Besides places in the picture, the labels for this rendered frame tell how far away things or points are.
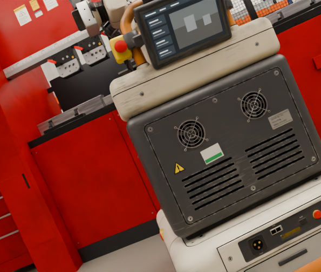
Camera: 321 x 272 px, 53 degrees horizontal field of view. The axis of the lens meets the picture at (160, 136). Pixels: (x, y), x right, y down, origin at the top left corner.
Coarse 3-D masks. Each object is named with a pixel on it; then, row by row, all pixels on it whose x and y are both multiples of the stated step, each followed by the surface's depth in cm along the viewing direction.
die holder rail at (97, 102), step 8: (80, 104) 216; (88, 104) 215; (96, 104) 215; (104, 104) 218; (64, 112) 218; (72, 112) 217; (80, 112) 216; (88, 112) 216; (48, 120) 220; (56, 120) 219; (64, 120) 218; (40, 128) 221; (48, 128) 220
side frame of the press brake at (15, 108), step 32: (0, 96) 203; (32, 96) 244; (0, 128) 200; (32, 128) 224; (0, 160) 202; (32, 160) 208; (32, 192) 202; (32, 224) 204; (64, 224) 212; (32, 256) 206; (64, 256) 204
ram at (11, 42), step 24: (0, 0) 215; (24, 0) 213; (96, 0) 207; (0, 24) 216; (24, 24) 214; (48, 24) 212; (72, 24) 211; (0, 48) 218; (24, 48) 216; (24, 72) 224
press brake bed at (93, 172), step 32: (288, 32) 185; (320, 32) 183; (320, 96) 187; (96, 128) 204; (320, 128) 188; (64, 160) 208; (96, 160) 206; (128, 160) 203; (64, 192) 210; (96, 192) 208; (128, 192) 205; (96, 224) 210; (128, 224) 207; (96, 256) 212
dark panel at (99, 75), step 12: (108, 60) 264; (84, 72) 268; (96, 72) 267; (108, 72) 265; (60, 84) 271; (72, 84) 270; (84, 84) 269; (96, 84) 268; (108, 84) 266; (60, 96) 272; (72, 96) 271; (84, 96) 270; (96, 96) 268
